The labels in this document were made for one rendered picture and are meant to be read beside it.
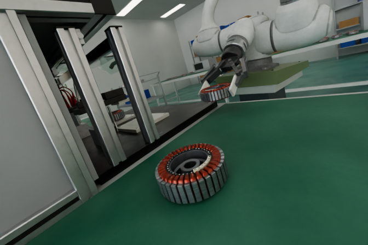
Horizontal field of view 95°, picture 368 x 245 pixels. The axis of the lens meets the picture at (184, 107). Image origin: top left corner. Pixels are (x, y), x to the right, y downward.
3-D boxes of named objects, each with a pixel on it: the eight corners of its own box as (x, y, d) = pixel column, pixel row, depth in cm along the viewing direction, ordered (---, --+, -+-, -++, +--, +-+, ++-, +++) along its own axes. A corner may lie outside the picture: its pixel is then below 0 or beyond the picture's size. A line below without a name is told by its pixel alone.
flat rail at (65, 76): (62, 84, 82) (59, 78, 82) (121, 46, 40) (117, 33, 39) (59, 85, 81) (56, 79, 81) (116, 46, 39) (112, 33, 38)
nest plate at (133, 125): (147, 116, 75) (146, 113, 74) (169, 115, 64) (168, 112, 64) (116, 130, 64) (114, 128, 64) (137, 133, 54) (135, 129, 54)
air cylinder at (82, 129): (86, 133, 75) (81, 122, 74) (92, 134, 70) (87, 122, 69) (74, 138, 72) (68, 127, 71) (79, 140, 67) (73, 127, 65)
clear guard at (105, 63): (111, 74, 99) (107, 64, 98) (132, 65, 82) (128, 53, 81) (44, 89, 76) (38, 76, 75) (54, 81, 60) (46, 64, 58)
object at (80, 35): (41, 86, 77) (39, 79, 76) (86, 42, 34) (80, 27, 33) (37, 86, 76) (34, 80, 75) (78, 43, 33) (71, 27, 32)
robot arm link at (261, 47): (247, 60, 105) (243, 23, 101) (280, 54, 93) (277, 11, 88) (236, 63, 94) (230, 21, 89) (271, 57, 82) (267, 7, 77)
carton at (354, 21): (339, 28, 473) (338, 22, 470) (357, 23, 448) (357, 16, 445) (339, 28, 446) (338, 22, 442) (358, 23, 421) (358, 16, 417)
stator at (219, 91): (212, 94, 65) (210, 84, 64) (240, 90, 57) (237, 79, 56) (195, 104, 57) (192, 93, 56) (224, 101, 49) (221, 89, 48)
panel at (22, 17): (45, 144, 78) (13, 81, 72) (99, 177, 33) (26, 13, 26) (42, 145, 77) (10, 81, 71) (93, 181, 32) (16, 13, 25)
